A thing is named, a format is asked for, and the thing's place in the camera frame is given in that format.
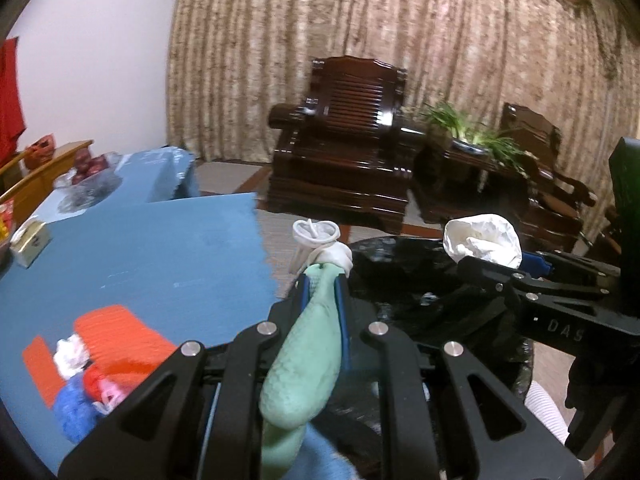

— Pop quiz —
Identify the green sock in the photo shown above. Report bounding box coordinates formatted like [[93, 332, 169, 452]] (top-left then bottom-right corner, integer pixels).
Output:
[[259, 219, 354, 480]]

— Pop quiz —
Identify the white tissue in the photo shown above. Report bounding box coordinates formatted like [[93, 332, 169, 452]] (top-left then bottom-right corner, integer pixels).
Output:
[[54, 335, 92, 377]]

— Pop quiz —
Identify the glass fruit bowl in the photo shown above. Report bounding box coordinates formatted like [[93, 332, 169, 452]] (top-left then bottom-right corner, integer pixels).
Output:
[[54, 152, 123, 213]]

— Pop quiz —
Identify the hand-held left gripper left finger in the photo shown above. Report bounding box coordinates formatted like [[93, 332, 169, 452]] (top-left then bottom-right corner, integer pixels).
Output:
[[57, 276, 310, 480]]

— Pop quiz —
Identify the beige floral curtain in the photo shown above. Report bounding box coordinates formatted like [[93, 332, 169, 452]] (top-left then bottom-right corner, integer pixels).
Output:
[[165, 0, 640, 243]]

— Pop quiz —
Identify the blue plastic bag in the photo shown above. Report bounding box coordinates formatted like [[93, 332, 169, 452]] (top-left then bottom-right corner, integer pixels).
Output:
[[52, 375, 113, 443]]

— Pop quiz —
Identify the potted green plant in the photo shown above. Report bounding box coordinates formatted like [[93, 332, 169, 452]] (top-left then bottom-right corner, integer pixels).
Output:
[[420, 101, 537, 177]]

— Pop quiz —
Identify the glass dish of red packets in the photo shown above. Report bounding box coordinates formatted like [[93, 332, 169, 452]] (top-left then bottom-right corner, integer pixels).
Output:
[[0, 200, 16, 257]]

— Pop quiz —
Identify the wooden cabinet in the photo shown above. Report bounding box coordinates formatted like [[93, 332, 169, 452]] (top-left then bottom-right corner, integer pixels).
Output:
[[0, 139, 96, 227]]

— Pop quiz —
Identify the dark wooden side table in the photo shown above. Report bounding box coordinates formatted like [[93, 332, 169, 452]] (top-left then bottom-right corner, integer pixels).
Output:
[[412, 132, 532, 227]]

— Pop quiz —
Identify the red cloth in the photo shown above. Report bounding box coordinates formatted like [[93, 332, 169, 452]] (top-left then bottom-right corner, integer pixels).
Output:
[[0, 37, 27, 156]]

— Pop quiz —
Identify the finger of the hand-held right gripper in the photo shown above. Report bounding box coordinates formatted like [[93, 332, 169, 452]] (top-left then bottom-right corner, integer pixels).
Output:
[[457, 255, 540, 307], [522, 252, 621, 286]]

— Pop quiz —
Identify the black lined waste bin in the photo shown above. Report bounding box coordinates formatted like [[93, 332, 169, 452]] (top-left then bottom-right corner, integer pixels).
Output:
[[285, 235, 536, 480]]

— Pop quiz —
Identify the dark wooden armchair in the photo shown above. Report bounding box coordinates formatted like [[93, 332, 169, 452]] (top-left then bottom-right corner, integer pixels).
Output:
[[500, 102, 599, 254], [267, 56, 427, 235]]

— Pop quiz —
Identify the red plastic bag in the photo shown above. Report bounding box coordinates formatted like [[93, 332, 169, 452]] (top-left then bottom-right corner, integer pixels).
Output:
[[82, 365, 118, 402]]

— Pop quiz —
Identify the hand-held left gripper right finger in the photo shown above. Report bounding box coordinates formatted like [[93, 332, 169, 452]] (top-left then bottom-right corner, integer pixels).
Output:
[[334, 274, 586, 480]]

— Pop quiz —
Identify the beige tissue box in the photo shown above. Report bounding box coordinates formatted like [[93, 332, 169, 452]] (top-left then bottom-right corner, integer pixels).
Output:
[[9, 219, 51, 267]]

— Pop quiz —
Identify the pile of red apples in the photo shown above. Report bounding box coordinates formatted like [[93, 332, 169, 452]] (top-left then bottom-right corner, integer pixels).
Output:
[[70, 152, 110, 186]]

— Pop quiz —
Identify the red woven basket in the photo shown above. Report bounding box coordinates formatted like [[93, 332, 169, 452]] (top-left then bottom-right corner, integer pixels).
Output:
[[24, 134, 57, 171]]

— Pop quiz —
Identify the white cloth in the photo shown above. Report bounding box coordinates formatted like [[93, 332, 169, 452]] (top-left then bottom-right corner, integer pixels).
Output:
[[442, 214, 523, 269]]

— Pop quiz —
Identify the light blue patterned tablecloth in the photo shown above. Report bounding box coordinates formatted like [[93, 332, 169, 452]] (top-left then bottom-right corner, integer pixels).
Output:
[[40, 146, 201, 226]]

